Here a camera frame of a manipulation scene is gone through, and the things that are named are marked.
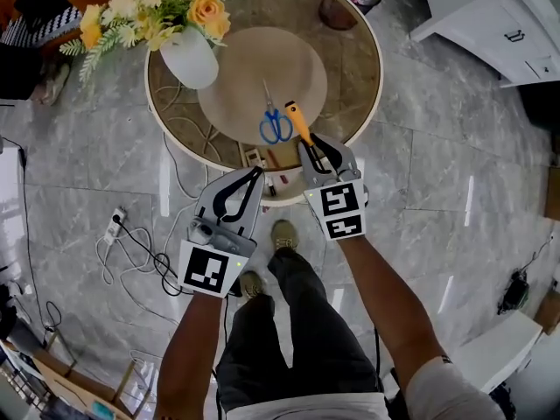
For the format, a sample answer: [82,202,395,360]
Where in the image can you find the white power strip with cable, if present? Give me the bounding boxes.
[94,227,185,327]

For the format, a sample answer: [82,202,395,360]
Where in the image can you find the round glass-top table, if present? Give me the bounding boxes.
[143,0,385,179]

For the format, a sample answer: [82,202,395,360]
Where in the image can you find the thin black cable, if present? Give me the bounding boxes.
[0,136,65,336]

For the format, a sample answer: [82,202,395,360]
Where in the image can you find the yellow and white flower bouquet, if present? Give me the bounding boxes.
[59,0,262,85]

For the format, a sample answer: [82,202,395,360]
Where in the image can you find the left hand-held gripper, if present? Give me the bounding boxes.
[177,166,266,299]

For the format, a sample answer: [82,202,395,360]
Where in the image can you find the black and green device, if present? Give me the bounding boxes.
[498,269,533,314]

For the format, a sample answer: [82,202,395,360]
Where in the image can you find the orange handled screwdriver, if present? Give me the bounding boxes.
[283,100,327,174]

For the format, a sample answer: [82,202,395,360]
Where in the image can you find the wooden chair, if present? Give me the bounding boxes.
[32,341,154,420]

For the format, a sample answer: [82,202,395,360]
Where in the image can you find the large cardboard box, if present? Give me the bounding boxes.
[544,166,560,222]

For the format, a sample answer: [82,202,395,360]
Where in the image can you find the person's olive shoe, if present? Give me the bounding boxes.
[238,270,266,301]
[270,219,300,251]

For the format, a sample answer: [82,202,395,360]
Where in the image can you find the white remote control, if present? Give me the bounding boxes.
[242,144,269,169]

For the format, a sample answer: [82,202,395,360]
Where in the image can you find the black white striped blanket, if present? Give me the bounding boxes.
[0,5,84,47]

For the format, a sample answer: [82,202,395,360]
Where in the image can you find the wire basket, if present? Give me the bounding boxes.
[0,360,49,420]

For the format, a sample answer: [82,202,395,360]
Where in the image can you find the long white cable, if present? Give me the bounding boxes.
[161,131,211,244]

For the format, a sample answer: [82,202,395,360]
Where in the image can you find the white bench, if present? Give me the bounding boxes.
[452,311,543,393]

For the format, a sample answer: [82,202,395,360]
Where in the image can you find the person's light grey shirt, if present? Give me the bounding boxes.
[220,352,504,420]

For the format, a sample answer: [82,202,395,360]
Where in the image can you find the white vanity cabinet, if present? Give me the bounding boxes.
[409,0,560,89]

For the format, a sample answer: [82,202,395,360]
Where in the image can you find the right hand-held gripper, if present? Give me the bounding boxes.
[298,133,369,242]

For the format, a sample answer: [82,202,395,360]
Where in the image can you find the person's dark trousers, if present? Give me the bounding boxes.
[215,246,386,413]

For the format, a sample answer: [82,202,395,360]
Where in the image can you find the person's right forearm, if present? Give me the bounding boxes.
[337,234,447,393]

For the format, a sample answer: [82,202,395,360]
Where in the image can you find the black power cable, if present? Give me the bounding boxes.
[112,214,193,297]

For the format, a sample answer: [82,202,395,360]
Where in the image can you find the brown translucent cup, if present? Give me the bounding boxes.
[318,0,359,32]

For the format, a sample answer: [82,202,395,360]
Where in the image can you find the blue handled scissors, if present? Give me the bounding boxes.
[258,79,293,144]

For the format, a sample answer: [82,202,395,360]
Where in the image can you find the person's left forearm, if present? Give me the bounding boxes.
[155,289,227,420]

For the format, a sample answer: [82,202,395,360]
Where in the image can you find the person's left olive shoe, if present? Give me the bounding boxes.
[238,270,266,301]

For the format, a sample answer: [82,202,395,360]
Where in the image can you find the white ceramic vase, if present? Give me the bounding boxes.
[159,24,220,90]

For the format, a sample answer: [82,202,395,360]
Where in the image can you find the dark green bin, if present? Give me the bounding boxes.
[519,80,560,133]

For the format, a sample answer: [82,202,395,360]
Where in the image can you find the table drawer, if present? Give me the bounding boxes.
[238,140,310,208]

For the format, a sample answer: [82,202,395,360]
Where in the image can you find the person's right olive shoe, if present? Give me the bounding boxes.
[270,219,300,251]

